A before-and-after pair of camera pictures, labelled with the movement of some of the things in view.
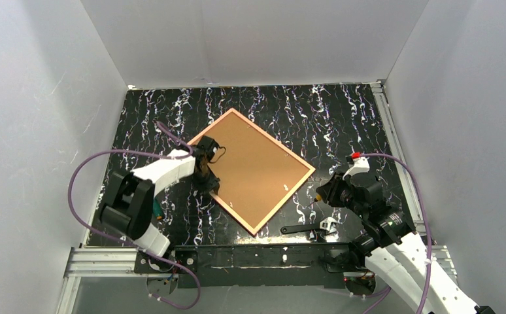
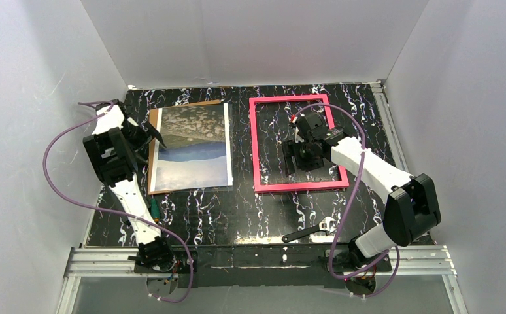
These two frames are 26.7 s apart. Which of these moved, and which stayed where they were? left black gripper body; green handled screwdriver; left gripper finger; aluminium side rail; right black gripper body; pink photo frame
Moved: pink photo frame; left gripper finger; right black gripper body; left black gripper body
Stayed: green handled screwdriver; aluminium side rail
